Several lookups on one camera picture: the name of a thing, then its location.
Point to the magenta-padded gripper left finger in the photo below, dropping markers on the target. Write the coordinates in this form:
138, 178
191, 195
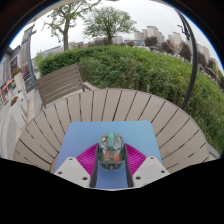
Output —
71, 171

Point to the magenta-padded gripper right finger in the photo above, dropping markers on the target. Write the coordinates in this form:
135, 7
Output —
150, 170

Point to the transparent green computer mouse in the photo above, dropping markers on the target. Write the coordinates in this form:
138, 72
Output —
111, 151

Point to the blue mouse pad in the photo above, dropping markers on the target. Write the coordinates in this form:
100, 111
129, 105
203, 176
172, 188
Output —
80, 136

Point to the white planter with flowers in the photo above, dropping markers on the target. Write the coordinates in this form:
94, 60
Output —
18, 81
18, 113

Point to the slatted wooden chair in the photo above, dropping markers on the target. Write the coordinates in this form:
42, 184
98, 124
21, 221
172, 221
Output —
60, 83

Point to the green hedge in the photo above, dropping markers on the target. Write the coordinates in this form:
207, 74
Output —
140, 70

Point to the dark curved parasol pole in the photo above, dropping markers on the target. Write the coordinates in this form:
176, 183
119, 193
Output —
195, 66

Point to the shopfront building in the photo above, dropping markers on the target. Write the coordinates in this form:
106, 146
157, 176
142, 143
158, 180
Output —
8, 70

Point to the tall grey sign pillar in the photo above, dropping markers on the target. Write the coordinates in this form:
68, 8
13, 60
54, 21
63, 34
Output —
26, 56

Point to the tall sparse tree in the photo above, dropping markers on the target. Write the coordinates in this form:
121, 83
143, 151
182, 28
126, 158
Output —
65, 36

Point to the distant apartment buildings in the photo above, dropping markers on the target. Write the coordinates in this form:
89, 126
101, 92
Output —
151, 32

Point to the round leafy tree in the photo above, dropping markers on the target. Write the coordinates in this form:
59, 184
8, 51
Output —
108, 21

